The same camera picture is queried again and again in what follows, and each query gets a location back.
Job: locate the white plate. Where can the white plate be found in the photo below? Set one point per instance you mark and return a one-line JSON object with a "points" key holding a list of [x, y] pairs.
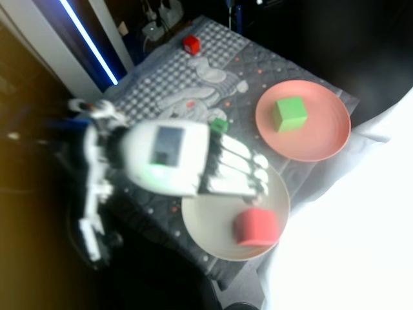
{"points": [[209, 226]]}

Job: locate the large green cube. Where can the large green cube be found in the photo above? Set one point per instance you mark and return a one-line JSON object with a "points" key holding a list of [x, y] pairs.
{"points": [[290, 114]]}

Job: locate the large red cube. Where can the large red cube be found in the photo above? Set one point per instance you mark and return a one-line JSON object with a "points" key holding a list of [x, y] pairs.
{"points": [[256, 227]]}

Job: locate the white power strip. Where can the white power strip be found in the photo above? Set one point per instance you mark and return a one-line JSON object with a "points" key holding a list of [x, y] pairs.
{"points": [[155, 29]]}

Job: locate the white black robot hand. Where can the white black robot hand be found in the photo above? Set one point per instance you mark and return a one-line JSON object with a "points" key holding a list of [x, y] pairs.
{"points": [[174, 155]]}

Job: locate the small green number cube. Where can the small green number cube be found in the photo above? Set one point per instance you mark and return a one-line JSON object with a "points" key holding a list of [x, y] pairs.
{"points": [[219, 125]]}

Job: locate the grey quilt with bear print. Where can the grey quilt with bear print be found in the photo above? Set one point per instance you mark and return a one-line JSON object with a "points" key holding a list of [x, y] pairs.
{"points": [[180, 84]]}

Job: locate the small red cube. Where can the small red cube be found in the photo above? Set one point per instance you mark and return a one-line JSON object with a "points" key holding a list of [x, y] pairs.
{"points": [[191, 44]]}

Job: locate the pink plate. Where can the pink plate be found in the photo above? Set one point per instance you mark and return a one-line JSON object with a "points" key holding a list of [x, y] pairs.
{"points": [[322, 135]]}

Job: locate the white cloth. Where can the white cloth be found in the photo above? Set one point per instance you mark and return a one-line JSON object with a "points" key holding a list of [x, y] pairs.
{"points": [[355, 226]]}

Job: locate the glowing white light strip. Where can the glowing white light strip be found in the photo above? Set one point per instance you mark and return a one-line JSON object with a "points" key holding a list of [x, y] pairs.
{"points": [[88, 42]]}

